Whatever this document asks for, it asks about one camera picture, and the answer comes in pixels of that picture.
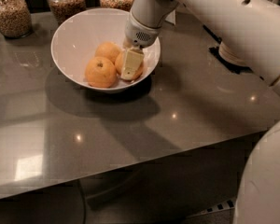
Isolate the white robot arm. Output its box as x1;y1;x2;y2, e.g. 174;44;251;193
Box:
123;0;280;224

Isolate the left glass cereal jar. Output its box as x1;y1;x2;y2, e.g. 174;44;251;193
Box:
0;0;32;38

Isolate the orange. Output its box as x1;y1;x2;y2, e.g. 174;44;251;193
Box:
94;42;121;63
85;57;117;88
115;51;144;81

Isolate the stack of white plates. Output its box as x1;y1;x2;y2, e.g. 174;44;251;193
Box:
218;42;245;66

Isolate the black white striped tape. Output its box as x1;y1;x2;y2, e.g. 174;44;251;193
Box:
191;198;236;217

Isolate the middle glass cereal jar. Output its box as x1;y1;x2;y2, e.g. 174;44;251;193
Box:
47;0;86;24

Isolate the black cable under table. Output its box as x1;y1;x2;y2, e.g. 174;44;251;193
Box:
77;179;88;224

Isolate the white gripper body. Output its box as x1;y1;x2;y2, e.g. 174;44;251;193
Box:
123;12;161;49

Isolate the white ceramic bowl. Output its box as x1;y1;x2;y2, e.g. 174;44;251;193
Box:
50;8;161;93

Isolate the white folded sign card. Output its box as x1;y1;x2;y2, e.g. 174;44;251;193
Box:
165;11;176;25

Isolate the black wire rack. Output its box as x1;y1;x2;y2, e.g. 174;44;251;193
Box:
203;25;252;75

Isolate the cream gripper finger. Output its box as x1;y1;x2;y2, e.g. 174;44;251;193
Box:
120;49;145;80

